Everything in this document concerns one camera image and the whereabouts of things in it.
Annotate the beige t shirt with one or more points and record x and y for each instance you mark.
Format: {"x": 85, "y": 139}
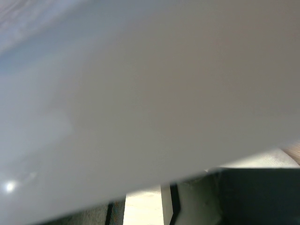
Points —
{"x": 99, "y": 98}

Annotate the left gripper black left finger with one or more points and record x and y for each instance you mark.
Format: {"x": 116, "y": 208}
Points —
{"x": 111, "y": 214}

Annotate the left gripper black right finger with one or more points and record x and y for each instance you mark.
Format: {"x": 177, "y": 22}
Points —
{"x": 232, "y": 196}

